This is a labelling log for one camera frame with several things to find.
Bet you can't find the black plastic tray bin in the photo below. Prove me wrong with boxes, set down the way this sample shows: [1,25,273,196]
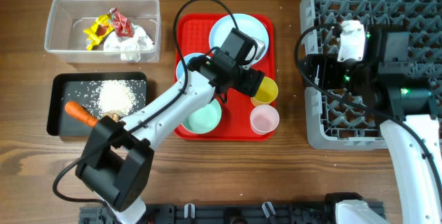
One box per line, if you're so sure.
[46,72,148,140]

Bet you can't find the left black cable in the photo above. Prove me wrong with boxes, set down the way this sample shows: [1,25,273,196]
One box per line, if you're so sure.
[52,0,258,204]

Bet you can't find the black cable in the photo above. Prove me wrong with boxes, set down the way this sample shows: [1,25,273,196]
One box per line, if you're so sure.
[52,0,258,204]
[294,23,442,197]

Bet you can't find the red serving tray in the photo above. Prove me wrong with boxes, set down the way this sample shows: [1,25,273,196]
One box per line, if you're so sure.
[174,13,275,142]

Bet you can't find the pink plastic cup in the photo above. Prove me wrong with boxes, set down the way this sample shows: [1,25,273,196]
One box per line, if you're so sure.
[250,104,280,135]

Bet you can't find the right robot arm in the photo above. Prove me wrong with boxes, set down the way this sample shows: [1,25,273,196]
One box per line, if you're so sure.
[294,21,441,223]

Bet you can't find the yellow foil wrapper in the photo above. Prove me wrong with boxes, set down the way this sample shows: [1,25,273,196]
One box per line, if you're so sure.
[83,14,115,50]

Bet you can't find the white tissue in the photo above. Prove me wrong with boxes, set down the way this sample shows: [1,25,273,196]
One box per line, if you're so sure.
[104,24,155,62]

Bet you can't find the brown food scrap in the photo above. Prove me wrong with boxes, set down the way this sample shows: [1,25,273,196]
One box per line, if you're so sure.
[104,111,120,122]

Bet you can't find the right black cable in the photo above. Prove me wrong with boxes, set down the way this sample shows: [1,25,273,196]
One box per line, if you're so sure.
[294,23,442,197]

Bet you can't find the clear plastic bin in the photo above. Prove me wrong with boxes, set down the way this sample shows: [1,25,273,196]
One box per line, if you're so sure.
[44,0,161,63]

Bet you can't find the grey dishwasher rack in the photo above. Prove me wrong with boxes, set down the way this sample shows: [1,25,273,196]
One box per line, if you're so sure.
[300,0,441,150]

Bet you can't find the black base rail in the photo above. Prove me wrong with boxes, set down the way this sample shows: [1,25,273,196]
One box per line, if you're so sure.
[78,201,387,224]

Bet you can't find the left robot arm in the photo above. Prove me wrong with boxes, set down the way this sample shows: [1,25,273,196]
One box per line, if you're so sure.
[75,28,265,223]

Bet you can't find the light blue bowl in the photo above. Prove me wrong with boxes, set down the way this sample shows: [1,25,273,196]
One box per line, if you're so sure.
[175,53,202,80]

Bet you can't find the white rice pile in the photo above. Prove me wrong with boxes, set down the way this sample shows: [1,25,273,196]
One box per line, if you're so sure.
[61,80,147,118]

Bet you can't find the red foil wrapper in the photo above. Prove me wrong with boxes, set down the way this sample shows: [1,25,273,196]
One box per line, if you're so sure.
[110,8,133,37]

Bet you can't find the orange carrot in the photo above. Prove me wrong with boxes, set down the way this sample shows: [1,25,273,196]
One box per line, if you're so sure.
[64,101,98,128]

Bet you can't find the green bowl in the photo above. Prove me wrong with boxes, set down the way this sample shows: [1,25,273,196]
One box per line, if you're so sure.
[182,100,222,134]

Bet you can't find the yellow plastic cup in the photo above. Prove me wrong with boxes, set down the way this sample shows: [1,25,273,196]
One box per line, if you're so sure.
[251,77,279,106]

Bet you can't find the light blue plate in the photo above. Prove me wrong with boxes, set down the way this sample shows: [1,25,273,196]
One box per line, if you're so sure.
[209,13,269,63]

